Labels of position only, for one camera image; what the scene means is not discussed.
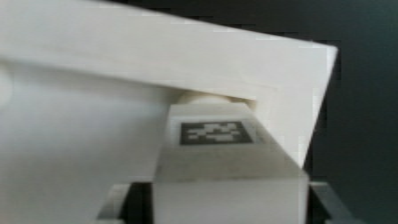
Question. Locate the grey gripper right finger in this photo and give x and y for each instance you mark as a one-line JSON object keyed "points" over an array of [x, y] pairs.
{"points": [[330, 210]]}

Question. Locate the white square tabletop part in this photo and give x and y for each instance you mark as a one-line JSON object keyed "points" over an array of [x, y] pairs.
{"points": [[100, 62]]}

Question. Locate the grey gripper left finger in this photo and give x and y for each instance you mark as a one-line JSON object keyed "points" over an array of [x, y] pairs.
{"points": [[109, 215]]}

